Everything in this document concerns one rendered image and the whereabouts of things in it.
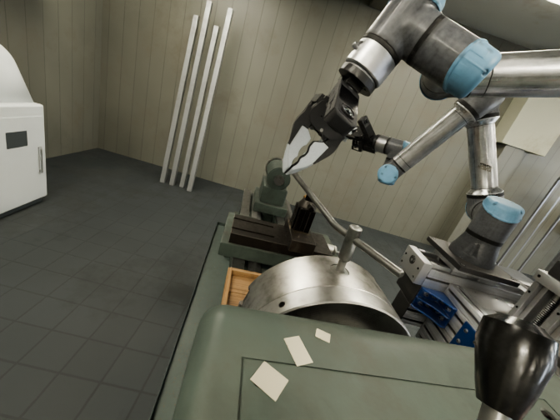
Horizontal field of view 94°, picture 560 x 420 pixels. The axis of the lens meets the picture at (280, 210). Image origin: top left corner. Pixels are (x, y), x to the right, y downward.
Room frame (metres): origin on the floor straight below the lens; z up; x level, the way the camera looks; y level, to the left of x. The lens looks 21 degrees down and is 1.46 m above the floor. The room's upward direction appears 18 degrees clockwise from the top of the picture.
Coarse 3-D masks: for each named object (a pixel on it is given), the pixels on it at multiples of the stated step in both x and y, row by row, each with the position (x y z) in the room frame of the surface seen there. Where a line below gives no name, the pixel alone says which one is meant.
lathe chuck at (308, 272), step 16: (320, 256) 0.43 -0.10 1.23; (272, 272) 0.40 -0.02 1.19; (288, 272) 0.39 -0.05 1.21; (304, 272) 0.38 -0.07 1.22; (320, 272) 0.38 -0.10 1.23; (352, 272) 0.40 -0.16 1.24; (368, 272) 0.45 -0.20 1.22; (256, 288) 0.39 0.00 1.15; (272, 288) 0.36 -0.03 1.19; (288, 288) 0.35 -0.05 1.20; (304, 288) 0.34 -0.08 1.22; (368, 288) 0.38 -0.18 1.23; (240, 304) 0.40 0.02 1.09; (256, 304) 0.35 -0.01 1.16
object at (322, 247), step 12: (240, 216) 1.05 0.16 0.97; (240, 228) 0.94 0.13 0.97; (252, 228) 0.97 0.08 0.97; (264, 228) 1.01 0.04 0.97; (276, 228) 1.04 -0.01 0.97; (228, 240) 0.89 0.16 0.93; (240, 240) 0.89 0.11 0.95; (252, 240) 0.90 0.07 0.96; (264, 240) 0.91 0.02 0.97; (276, 240) 0.94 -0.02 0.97; (324, 240) 1.08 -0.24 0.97; (288, 252) 0.93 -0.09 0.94; (324, 252) 0.96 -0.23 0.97
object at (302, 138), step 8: (304, 128) 0.48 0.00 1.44; (296, 136) 0.48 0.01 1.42; (304, 136) 0.48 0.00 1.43; (288, 144) 0.48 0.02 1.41; (296, 144) 0.48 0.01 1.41; (304, 144) 0.48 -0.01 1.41; (288, 152) 0.48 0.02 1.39; (296, 152) 0.48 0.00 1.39; (288, 160) 0.48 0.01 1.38; (288, 168) 0.48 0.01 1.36
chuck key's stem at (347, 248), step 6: (348, 228) 0.40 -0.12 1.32; (354, 228) 0.39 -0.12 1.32; (360, 228) 0.40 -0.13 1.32; (348, 234) 0.39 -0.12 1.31; (354, 234) 0.39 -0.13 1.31; (360, 234) 0.39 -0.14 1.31; (348, 240) 0.39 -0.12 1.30; (342, 246) 0.40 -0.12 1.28; (348, 246) 0.39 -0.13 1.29; (354, 246) 0.39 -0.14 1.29; (342, 252) 0.39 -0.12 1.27; (348, 252) 0.39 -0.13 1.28; (342, 258) 0.39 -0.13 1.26; (348, 258) 0.39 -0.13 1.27; (342, 264) 0.39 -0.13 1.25; (336, 270) 0.40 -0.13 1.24; (342, 270) 0.39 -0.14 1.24
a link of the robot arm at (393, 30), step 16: (400, 0) 0.50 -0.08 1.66; (416, 0) 0.49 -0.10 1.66; (432, 0) 0.49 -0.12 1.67; (384, 16) 0.50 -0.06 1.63; (400, 16) 0.49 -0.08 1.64; (416, 16) 0.48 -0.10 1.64; (432, 16) 0.48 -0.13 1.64; (368, 32) 0.50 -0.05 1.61; (384, 32) 0.49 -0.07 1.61; (400, 32) 0.49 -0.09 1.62; (416, 32) 0.48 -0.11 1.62; (400, 48) 0.49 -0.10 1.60
